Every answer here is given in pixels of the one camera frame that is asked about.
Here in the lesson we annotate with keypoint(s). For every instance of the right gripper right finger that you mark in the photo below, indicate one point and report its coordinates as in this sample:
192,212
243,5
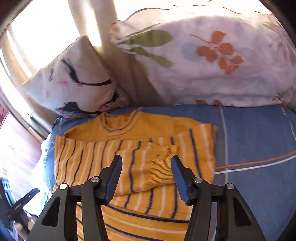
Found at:
235,220

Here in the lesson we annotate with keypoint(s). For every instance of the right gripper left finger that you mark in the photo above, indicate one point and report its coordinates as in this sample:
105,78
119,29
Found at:
58,220

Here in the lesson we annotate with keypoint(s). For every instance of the yellow striped knit sweater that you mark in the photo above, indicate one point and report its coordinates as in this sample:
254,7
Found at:
146,204

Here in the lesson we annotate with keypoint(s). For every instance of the person's left hand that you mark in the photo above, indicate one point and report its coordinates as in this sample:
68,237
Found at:
24,224

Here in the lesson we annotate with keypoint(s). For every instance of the blue plaid bedsheet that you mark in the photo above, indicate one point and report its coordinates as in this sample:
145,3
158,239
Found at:
254,150

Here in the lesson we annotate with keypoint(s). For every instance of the cream cushion with silhouette print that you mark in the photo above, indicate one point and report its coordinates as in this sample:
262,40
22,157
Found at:
76,84

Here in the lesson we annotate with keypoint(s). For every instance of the white floral leaf pillow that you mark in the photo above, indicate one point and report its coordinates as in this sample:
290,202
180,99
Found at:
211,55

